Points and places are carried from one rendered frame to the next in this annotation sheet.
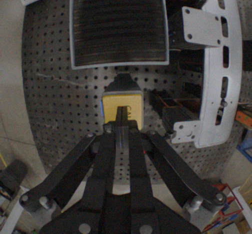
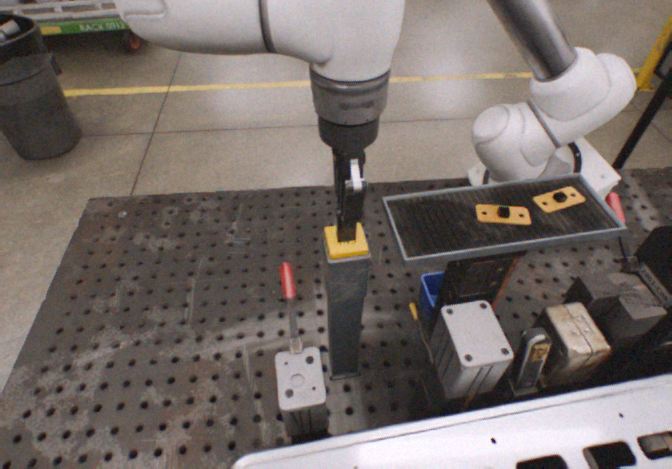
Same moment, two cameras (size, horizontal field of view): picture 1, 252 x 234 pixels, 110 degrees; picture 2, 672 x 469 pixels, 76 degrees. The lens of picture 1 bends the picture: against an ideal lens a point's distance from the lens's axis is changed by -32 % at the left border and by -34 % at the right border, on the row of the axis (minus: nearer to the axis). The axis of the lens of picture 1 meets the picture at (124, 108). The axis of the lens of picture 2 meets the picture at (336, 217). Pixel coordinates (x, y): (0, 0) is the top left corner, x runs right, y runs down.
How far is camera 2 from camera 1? 57 cm
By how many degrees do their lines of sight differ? 49
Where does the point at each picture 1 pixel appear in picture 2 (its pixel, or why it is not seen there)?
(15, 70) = (328, 181)
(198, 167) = not seen: outside the picture
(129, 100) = (361, 241)
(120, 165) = (103, 382)
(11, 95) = (270, 166)
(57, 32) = not seen: hidden behind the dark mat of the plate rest
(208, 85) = (391, 441)
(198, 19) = (481, 321)
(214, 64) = (438, 445)
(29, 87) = (313, 198)
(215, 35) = (475, 351)
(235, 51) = not seen: outside the picture
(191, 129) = (306, 382)
